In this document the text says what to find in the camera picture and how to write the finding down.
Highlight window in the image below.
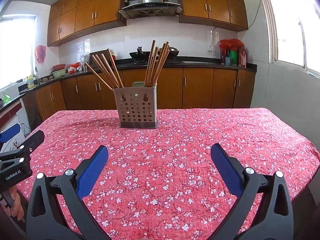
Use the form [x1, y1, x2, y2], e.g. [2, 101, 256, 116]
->
[262, 0, 319, 77]
[1, 14, 36, 88]

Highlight upper wooden wall cabinets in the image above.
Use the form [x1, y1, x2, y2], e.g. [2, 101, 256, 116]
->
[47, 0, 248, 46]

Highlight red plastic bag hanging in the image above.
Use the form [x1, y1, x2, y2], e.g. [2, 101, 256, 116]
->
[35, 45, 47, 64]

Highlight window right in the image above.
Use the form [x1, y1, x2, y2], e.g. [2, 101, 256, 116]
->
[262, 0, 319, 77]

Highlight red floral tablecloth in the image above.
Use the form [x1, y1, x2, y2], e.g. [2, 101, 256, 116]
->
[30, 108, 319, 239]

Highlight perforated metal utensil holder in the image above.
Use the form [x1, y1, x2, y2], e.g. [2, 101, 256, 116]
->
[113, 82, 157, 128]

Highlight green basin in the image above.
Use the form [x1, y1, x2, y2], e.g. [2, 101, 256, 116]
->
[51, 69, 67, 79]

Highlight dark cutting board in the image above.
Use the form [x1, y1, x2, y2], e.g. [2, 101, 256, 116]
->
[89, 50, 111, 68]

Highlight lower wooden kitchen cabinets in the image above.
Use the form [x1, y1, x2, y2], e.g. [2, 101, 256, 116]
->
[22, 66, 255, 129]

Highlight steel range hood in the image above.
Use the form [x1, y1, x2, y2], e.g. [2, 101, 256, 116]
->
[119, 0, 182, 19]

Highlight black wok with lid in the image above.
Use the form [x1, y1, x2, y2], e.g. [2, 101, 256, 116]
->
[166, 46, 179, 61]

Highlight red bag of bottles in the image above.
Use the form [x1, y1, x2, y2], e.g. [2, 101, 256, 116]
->
[219, 39, 248, 68]

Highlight thin wooden chopstick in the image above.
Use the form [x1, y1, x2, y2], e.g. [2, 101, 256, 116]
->
[85, 62, 113, 91]

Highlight yellow detergent bottle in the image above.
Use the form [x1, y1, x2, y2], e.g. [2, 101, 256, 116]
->
[26, 75, 35, 89]

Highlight left hand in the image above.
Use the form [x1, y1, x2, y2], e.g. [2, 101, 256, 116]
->
[4, 185, 24, 221]

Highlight window left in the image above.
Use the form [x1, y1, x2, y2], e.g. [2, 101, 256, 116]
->
[1, 14, 36, 88]

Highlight black wok with handle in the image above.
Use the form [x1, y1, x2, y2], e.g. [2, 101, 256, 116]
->
[129, 47, 150, 63]

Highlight green canister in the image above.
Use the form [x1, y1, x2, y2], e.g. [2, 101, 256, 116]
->
[229, 50, 238, 67]

